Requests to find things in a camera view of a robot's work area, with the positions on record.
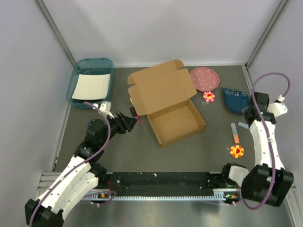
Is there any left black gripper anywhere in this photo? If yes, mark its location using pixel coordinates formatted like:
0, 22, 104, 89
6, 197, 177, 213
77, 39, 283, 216
99, 111, 139, 147

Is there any light blue marker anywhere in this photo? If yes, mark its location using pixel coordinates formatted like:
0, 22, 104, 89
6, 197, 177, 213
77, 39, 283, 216
238, 122, 249, 129

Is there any brown cardboard box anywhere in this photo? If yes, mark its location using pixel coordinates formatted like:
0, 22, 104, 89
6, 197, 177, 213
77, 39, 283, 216
127, 60, 206, 147

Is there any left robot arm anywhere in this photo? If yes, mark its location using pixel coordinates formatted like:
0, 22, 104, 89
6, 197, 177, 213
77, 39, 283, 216
25, 112, 138, 227

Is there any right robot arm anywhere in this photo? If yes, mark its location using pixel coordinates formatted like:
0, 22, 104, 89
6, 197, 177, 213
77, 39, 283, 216
221, 92, 294, 207

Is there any pink black highlighter marker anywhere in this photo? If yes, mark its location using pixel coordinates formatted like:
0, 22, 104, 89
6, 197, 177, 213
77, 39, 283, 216
130, 107, 140, 122

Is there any dark blue leaf dish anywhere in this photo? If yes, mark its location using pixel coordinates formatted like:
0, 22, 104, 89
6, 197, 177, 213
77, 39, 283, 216
222, 87, 250, 114

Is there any orange grey marker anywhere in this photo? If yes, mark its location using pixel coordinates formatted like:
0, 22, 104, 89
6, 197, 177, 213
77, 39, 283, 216
231, 123, 240, 144

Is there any small orange flower toy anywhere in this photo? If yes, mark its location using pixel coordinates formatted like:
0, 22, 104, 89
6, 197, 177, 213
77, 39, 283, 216
227, 145, 245, 158

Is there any pink flower toy right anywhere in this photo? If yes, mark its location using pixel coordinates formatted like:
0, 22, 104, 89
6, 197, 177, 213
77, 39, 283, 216
202, 91, 215, 105

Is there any white paper sheet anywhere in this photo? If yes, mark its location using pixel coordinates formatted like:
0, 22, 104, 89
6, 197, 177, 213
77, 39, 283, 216
71, 74, 111, 101

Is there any teal plastic bin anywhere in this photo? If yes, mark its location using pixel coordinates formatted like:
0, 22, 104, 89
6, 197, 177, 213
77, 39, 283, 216
66, 58, 114, 108

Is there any pink polka dot plate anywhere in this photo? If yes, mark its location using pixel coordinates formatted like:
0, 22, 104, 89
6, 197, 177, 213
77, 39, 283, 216
190, 67, 220, 92

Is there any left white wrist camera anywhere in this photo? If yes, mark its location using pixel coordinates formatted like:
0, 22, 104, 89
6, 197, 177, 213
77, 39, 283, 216
99, 101, 114, 118

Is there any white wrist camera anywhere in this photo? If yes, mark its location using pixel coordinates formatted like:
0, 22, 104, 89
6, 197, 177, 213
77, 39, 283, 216
99, 101, 114, 118
267, 95, 288, 118

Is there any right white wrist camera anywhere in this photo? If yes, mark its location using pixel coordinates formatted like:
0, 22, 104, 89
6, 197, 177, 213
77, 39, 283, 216
267, 95, 288, 118

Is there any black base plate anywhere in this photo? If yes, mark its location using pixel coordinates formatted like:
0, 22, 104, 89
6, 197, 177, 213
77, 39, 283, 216
96, 172, 239, 191

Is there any aluminium frame rail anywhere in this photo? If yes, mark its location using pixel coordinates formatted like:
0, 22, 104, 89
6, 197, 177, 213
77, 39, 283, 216
37, 171, 296, 201

